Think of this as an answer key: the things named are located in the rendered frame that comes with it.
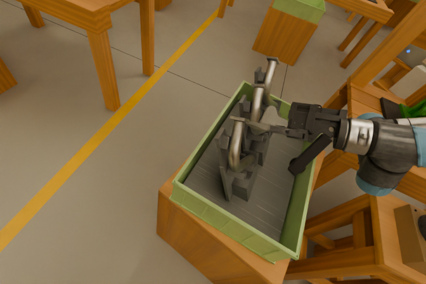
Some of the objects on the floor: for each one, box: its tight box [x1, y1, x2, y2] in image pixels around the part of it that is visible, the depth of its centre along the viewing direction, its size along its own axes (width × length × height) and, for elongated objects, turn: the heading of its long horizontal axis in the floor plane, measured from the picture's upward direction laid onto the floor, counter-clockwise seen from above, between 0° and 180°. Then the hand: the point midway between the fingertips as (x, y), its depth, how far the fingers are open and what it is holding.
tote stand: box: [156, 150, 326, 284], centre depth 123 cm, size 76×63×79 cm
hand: (252, 126), depth 54 cm, fingers open, 12 cm apart
